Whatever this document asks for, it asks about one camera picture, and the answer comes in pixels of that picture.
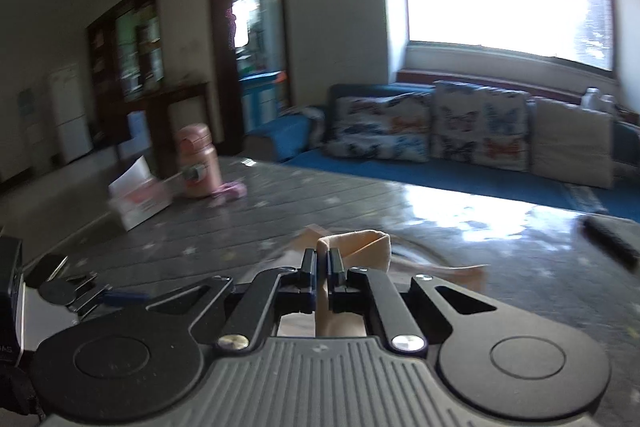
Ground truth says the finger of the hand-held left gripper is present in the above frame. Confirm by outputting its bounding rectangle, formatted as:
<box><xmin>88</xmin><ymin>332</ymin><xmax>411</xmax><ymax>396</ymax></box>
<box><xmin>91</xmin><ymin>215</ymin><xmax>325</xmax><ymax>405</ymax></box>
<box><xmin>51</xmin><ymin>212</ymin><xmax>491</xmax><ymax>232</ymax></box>
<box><xmin>65</xmin><ymin>273</ymin><xmax>151</xmax><ymax>321</ymax></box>

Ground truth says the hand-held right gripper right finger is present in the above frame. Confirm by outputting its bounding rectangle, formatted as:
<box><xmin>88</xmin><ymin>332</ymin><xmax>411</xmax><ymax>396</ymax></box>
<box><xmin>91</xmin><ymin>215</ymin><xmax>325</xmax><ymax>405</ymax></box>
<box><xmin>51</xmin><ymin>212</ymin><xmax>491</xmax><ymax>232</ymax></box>
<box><xmin>327</xmin><ymin>249</ymin><xmax>501</xmax><ymax>353</ymax></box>

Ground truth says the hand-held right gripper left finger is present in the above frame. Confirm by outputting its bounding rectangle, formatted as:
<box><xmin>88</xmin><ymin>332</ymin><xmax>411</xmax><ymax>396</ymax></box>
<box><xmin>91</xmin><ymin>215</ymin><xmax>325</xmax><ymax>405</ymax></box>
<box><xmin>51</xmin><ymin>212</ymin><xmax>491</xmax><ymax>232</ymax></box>
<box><xmin>145</xmin><ymin>249</ymin><xmax>318</xmax><ymax>353</ymax></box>

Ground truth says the cream garment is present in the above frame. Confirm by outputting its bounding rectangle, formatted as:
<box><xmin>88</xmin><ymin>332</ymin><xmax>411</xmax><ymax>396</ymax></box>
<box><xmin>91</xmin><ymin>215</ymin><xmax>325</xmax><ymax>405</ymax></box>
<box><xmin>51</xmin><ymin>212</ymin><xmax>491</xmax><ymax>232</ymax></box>
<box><xmin>277</xmin><ymin>223</ymin><xmax>489</xmax><ymax>339</ymax></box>

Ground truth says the pink tissue pack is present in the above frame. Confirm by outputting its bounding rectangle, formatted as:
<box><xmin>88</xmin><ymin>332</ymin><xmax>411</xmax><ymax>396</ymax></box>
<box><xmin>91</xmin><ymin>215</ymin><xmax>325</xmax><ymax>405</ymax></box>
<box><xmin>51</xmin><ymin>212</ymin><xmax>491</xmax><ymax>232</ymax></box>
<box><xmin>109</xmin><ymin>157</ymin><xmax>174</xmax><ymax>232</ymax></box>

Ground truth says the grey quilted star tablecloth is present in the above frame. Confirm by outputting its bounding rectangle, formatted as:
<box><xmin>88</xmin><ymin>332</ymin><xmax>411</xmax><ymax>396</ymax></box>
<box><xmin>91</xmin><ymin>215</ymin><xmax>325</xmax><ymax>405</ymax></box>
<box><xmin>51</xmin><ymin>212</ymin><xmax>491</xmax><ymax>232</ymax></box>
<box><xmin>0</xmin><ymin>156</ymin><xmax>640</xmax><ymax>427</ymax></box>

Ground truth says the pink hair scrunchie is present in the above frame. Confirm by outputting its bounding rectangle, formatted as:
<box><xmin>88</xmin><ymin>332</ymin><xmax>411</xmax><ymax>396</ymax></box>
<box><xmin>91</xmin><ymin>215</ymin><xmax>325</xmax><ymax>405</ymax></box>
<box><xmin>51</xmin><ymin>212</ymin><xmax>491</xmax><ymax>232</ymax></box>
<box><xmin>212</xmin><ymin>182</ymin><xmax>249</xmax><ymax>200</ymax></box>

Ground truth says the dark blue sofa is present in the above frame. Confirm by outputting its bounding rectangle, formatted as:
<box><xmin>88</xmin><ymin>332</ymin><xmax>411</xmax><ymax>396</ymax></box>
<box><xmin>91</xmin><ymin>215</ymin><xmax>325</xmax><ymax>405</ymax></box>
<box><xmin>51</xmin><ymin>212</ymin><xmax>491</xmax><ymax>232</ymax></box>
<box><xmin>245</xmin><ymin>83</ymin><xmax>640</xmax><ymax>224</ymax></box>

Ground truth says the grey blanket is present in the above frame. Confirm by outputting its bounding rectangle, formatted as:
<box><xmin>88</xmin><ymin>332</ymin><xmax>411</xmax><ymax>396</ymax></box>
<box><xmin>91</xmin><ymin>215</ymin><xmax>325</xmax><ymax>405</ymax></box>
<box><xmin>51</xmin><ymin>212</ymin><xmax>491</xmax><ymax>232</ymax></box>
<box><xmin>295</xmin><ymin>106</ymin><xmax>327</xmax><ymax>148</ymax></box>

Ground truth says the pink cartoon face bottle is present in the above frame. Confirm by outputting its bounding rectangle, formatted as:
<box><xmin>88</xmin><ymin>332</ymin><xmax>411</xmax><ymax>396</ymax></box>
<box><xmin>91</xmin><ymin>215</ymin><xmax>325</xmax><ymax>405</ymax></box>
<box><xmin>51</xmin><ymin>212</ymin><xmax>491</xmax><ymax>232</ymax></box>
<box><xmin>174</xmin><ymin>123</ymin><xmax>224</xmax><ymax>198</ymax></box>

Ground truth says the butterfly print cushion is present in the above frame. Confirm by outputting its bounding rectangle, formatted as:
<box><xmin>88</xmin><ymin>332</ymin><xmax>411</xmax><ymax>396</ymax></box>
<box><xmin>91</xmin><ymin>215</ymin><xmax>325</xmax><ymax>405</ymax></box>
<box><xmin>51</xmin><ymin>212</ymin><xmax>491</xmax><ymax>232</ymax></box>
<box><xmin>431</xmin><ymin>80</ymin><xmax>534</xmax><ymax>172</ymax></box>
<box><xmin>325</xmin><ymin>93</ymin><xmax>434</xmax><ymax>162</ymax></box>

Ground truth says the blue cabinet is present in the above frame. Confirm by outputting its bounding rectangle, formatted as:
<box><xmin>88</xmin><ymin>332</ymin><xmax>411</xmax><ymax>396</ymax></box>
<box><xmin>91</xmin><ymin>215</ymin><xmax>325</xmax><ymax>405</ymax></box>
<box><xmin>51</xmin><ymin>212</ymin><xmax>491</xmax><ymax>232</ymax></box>
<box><xmin>239</xmin><ymin>69</ymin><xmax>292</xmax><ymax>134</ymax></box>

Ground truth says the white refrigerator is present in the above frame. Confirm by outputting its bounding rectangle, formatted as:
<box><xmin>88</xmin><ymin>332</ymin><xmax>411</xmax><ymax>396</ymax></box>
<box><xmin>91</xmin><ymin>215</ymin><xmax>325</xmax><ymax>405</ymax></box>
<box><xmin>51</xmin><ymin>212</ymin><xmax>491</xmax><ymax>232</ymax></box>
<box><xmin>47</xmin><ymin>63</ymin><xmax>94</xmax><ymax>164</ymax></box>

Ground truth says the dark wooden cabinet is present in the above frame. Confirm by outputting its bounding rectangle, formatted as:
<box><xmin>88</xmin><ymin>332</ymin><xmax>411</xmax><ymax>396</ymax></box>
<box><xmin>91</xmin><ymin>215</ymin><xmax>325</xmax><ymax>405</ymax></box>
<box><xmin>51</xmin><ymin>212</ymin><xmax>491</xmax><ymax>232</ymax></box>
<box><xmin>86</xmin><ymin>0</ymin><xmax>212</xmax><ymax>160</ymax></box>

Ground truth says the beige cushion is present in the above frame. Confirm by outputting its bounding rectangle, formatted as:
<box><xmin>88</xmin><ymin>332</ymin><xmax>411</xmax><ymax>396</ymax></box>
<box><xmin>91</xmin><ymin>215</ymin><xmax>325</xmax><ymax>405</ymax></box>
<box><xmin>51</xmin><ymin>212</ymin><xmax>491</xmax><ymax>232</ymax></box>
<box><xmin>530</xmin><ymin>98</ymin><xmax>616</xmax><ymax>189</ymax></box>

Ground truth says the black remote control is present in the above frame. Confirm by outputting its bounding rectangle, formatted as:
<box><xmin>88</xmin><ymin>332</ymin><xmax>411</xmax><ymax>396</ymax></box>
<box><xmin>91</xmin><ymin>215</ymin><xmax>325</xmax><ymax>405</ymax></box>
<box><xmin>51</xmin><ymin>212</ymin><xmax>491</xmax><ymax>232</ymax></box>
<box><xmin>581</xmin><ymin>214</ymin><xmax>640</xmax><ymax>267</ymax></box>

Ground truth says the white plastic jug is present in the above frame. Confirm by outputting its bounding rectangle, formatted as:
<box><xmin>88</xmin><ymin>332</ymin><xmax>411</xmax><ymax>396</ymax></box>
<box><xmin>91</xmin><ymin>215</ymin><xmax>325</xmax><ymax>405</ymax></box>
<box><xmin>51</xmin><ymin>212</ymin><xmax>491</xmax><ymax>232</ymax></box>
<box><xmin>580</xmin><ymin>87</ymin><xmax>619</xmax><ymax>115</ymax></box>

